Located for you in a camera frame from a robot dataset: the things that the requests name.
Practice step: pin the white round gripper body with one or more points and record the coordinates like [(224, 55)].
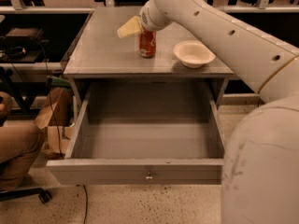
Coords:
[(148, 20)]

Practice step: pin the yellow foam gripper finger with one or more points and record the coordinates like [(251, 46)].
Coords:
[(132, 27)]

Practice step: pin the orange soda can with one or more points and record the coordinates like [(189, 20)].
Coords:
[(147, 44)]

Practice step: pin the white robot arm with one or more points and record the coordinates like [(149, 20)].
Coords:
[(260, 173)]

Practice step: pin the open grey top drawer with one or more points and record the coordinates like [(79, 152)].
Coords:
[(122, 151)]

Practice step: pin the metal drawer knob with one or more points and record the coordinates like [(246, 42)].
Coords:
[(148, 176)]

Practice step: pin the grey cabinet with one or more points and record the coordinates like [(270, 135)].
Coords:
[(112, 81)]

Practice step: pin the white paper bowl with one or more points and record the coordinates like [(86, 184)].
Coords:
[(193, 54)]

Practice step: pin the dark box on shelf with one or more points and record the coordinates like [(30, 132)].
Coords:
[(25, 33)]

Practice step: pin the brown cardboard box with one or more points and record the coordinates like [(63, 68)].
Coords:
[(54, 118)]

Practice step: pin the black headphones on shelf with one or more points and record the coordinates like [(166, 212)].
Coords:
[(14, 53)]

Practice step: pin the person's leg in tan trousers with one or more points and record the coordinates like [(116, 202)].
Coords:
[(19, 147)]

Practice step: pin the black office chair base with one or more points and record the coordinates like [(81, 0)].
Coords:
[(43, 194)]

